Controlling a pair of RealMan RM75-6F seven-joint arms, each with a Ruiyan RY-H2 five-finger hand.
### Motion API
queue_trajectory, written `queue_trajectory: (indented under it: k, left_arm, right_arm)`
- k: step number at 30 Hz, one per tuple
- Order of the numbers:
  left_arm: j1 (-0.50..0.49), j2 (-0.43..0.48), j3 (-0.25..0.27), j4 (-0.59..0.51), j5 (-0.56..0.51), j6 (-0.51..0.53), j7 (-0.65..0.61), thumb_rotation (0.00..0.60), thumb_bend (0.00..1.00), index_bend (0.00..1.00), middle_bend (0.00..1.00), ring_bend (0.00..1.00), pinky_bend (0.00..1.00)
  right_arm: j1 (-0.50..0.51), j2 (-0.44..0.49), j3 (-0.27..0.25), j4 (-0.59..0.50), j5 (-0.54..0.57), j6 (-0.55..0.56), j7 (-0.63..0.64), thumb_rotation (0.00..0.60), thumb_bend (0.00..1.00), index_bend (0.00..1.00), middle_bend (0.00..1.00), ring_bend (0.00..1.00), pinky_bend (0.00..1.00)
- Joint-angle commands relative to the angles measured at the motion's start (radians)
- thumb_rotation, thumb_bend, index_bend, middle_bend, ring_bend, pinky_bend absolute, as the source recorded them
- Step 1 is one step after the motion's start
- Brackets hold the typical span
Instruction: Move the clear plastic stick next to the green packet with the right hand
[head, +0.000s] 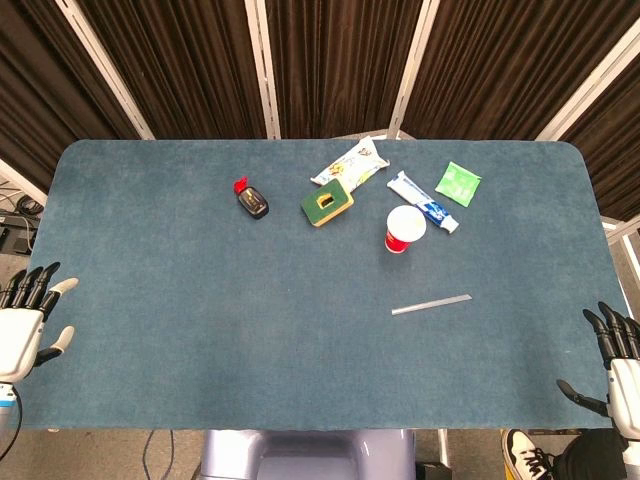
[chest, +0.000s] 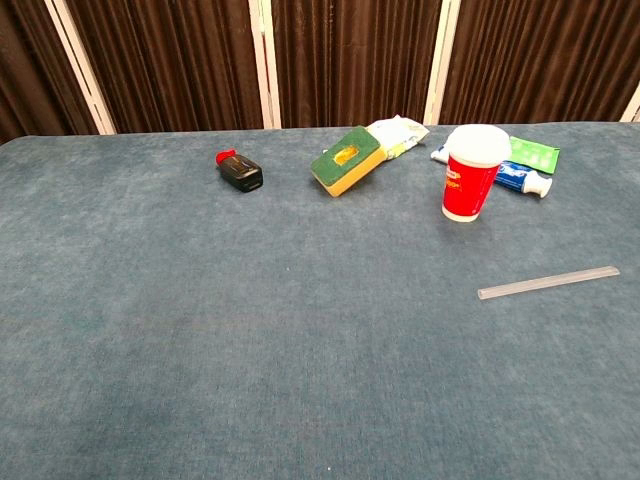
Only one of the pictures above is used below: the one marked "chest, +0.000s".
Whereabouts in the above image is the white screen frame post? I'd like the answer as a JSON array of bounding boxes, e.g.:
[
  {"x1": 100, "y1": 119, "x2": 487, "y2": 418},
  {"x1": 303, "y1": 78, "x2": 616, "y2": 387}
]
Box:
[
  {"x1": 43, "y1": 0, "x2": 117, "y2": 135},
  {"x1": 422, "y1": 0, "x2": 461, "y2": 126},
  {"x1": 248, "y1": 0, "x2": 283, "y2": 130},
  {"x1": 619, "y1": 82, "x2": 640, "y2": 123}
]

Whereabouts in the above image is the blue white toothpaste tube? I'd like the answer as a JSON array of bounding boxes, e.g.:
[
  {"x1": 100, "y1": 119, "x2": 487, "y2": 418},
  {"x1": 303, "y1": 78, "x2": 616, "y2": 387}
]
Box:
[{"x1": 430, "y1": 143, "x2": 554, "y2": 200}]

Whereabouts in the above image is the blue table cloth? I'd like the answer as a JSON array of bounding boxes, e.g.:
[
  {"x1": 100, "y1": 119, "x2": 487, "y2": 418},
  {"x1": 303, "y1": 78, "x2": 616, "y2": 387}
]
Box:
[{"x1": 0, "y1": 122, "x2": 640, "y2": 480}]

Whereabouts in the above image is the green packet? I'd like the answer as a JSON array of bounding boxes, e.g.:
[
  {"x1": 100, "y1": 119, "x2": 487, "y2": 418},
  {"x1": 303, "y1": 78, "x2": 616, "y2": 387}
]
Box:
[{"x1": 508, "y1": 135, "x2": 561, "y2": 175}]

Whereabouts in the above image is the red paper cup white lid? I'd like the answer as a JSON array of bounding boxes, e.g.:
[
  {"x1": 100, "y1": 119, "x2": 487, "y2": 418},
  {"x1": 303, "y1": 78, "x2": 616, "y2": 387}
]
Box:
[{"x1": 441, "y1": 123, "x2": 513, "y2": 224}]

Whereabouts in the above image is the white printed snack packet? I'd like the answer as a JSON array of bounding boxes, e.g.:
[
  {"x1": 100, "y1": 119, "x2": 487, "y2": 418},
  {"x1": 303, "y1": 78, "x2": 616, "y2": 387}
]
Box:
[{"x1": 367, "y1": 114, "x2": 431, "y2": 161}]

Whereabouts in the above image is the green yellow sponge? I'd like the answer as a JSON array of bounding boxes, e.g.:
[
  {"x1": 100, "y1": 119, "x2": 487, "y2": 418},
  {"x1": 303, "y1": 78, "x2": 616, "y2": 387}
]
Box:
[{"x1": 310, "y1": 125, "x2": 387, "y2": 198}]

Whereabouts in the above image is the brown curtain panel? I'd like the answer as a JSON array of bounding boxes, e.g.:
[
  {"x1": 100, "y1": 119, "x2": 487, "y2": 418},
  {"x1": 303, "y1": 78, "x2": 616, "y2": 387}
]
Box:
[
  {"x1": 269, "y1": 0, "x2": 444, "y2": 129},
  {"x1": 64, "y1": 0, "x2": 265, "y2": 135},
  {"x1": 0, "y1": 0, "x2": 99, "y2": 146},
  {"x1": 439, "y1": 0, "x2": 640, "y2": 126}
]

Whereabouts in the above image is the clear acrylic rod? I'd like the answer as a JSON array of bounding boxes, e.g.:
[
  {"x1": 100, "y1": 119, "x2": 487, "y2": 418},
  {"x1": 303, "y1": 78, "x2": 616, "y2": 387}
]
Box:
[{"x1": 477, "y1": 266, "x2": 621, "y2": 302}]

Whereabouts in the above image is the black bottle red cap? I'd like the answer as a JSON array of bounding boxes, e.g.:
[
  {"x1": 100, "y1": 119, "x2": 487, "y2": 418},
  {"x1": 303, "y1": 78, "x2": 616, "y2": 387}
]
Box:
[{"x1": 215, "y1": 148, "x2": 264, "y2": 194}]

